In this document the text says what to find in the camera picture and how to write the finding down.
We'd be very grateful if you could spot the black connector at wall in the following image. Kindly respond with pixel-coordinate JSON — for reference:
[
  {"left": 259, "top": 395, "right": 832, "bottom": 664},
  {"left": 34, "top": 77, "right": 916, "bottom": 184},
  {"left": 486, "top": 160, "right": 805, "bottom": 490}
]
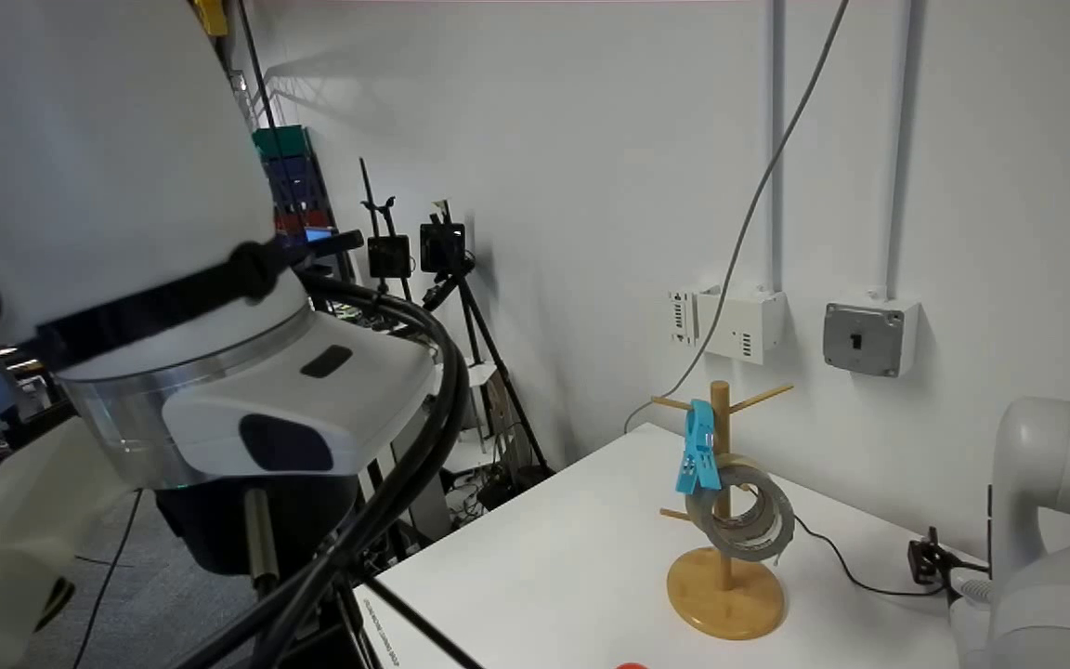
[{"left": 905, "top": 530, "right": 989, "bottom": 592}]

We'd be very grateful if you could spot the blue storage bin stack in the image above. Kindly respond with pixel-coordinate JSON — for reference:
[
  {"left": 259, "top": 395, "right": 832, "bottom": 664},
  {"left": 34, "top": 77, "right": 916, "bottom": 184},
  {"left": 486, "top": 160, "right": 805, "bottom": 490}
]
[{"left": 254, "top": 125, "right": 334, "bottom": 241}]

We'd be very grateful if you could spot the grey wall switch box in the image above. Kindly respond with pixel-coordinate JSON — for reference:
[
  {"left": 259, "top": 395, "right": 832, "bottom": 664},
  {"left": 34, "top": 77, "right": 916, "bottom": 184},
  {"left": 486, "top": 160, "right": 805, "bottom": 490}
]
[{"left": 820, "top": 300, "right": 920, "bottom": 378}]

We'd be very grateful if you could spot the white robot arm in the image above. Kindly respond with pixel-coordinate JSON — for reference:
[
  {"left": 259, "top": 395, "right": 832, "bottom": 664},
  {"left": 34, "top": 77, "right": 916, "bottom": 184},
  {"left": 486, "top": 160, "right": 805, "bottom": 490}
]
[{"left": 0, "top": 0, "right": 1070, "bottom": 669}]

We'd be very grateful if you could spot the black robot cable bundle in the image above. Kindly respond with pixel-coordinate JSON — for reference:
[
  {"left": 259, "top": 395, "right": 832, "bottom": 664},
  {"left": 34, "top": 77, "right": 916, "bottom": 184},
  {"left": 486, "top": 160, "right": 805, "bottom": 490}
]
[{"left": 179, "top": 270, "right": 472, "bottom": 669}]

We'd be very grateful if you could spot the blue clip on stand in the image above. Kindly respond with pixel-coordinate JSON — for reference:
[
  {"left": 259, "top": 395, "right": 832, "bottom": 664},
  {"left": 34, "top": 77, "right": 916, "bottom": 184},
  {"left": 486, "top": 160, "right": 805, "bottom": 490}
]
[{"left": 676, "top": 400, "right": 720, "bottom": 495}]

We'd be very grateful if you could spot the black cable on table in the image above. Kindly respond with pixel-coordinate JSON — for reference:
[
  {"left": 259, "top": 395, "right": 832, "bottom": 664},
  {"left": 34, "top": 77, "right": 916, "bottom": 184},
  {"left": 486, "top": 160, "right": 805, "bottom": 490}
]
[{"left": 786, "top": 510, "right": 936, "bottom": 603}]

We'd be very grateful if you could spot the white wall socket box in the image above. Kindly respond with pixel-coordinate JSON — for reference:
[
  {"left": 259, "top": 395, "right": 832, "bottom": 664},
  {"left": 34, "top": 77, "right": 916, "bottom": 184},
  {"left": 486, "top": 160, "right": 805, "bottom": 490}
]
[{"left": 671, "top": 286, "right": 786, "bottom": 365}]

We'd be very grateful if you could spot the grey coiled tape roll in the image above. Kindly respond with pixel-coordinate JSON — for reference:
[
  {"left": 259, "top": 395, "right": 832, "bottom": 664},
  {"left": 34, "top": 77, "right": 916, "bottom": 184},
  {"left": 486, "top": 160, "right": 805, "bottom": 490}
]
[{"left": 687, "top": 466, "right": 796, "bottom": 561}]

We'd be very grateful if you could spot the grey hanging wall cable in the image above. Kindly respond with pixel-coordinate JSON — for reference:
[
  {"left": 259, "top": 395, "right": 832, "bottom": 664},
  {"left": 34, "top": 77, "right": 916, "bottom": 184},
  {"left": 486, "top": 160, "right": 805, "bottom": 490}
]
[{"left": 619, "top": 0, "right": 855, "bottom": 435}]

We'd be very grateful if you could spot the black camera on tripod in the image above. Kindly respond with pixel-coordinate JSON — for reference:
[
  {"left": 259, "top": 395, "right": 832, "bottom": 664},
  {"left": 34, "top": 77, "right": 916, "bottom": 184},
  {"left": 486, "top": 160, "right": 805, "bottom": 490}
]
[{"left": 355, "top": 160, "right": 550, "bottom": 474}]

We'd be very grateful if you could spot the wooden mug stand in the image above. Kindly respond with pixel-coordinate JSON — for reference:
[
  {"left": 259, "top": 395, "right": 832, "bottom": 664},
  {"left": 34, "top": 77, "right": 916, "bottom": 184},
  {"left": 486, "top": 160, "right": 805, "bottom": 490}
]
[{"left": 666, "top": 378, "right": 786, "bottom": 638}]

